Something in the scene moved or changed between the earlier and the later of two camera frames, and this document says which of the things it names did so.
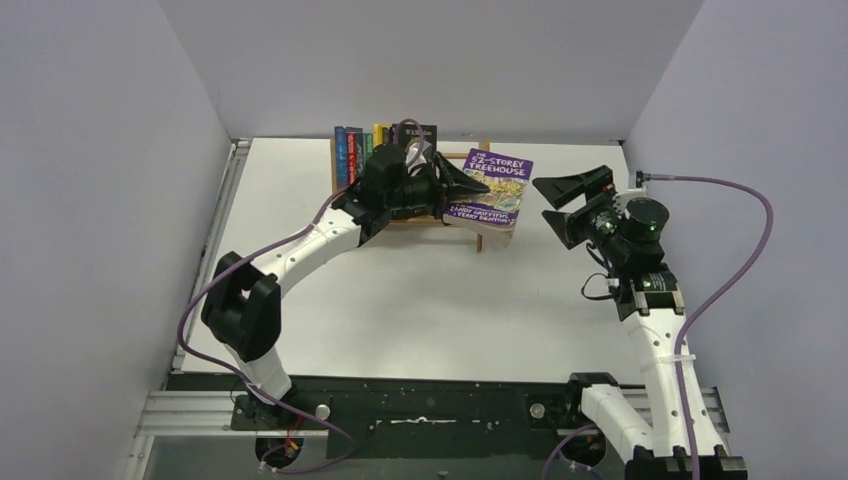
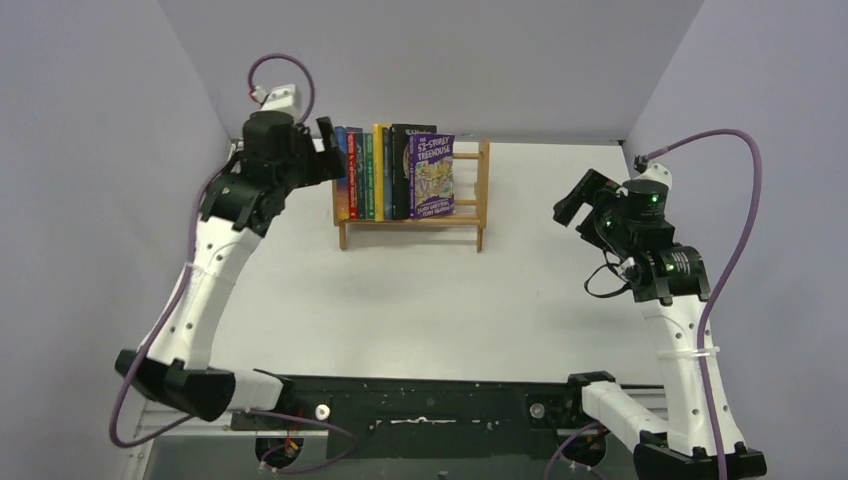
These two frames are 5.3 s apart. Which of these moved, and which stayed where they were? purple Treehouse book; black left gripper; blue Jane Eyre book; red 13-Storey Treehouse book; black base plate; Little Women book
Moved: black left gripper; purple Treehouse book
Stayed: Little Women book; black base plate; blue Jane Eyre book; red 13-Storey Treehouse book
